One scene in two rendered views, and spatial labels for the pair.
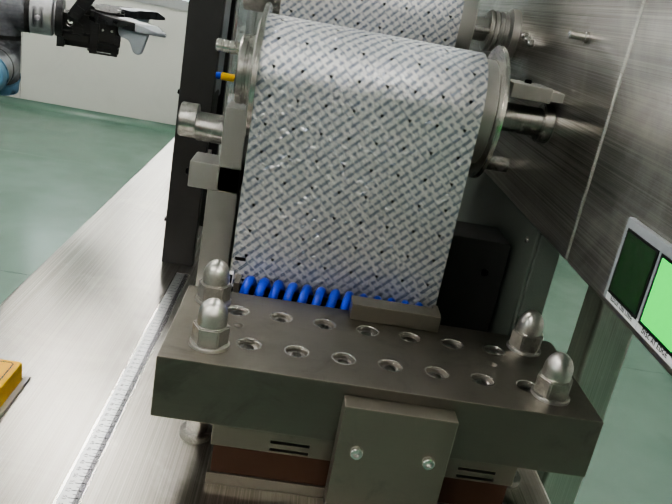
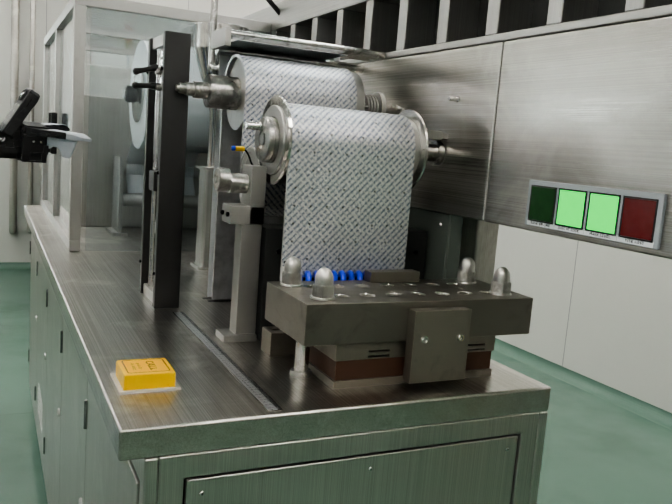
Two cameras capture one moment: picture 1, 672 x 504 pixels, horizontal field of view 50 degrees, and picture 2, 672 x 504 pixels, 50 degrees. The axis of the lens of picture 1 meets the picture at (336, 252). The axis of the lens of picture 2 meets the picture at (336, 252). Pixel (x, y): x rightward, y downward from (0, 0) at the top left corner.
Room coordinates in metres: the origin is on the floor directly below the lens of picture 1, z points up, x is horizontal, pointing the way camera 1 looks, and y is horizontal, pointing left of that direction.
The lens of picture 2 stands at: (-0.36, 0.46, 1.25)
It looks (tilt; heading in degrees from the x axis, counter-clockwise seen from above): 8 degrees down; 338
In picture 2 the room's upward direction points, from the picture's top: 4 degrees clockwise
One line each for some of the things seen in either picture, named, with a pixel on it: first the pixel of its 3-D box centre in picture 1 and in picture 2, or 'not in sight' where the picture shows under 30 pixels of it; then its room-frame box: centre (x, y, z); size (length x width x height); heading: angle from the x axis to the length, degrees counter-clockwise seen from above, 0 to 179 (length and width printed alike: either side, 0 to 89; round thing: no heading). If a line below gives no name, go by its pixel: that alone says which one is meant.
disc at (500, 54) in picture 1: (485, 112); (405, 150); (0.83, -0.14, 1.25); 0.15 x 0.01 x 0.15; 5
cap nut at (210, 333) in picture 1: (212, 321); (323, 282); (0.58, 0.10, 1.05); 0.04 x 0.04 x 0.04
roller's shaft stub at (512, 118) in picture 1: (518, 118); (423, 151); (0.83, -0.17, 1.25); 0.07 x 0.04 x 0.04; 95
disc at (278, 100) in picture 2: (259, 72); (274, 140); (0.81, 0.12, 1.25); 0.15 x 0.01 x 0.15; 5
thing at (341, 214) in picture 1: (346, 224); (348, 227); (0.75, -0.01, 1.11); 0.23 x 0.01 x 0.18; 95
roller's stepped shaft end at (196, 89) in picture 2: not in sight; (191, 89); (1.05, 0.22, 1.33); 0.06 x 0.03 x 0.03; 95
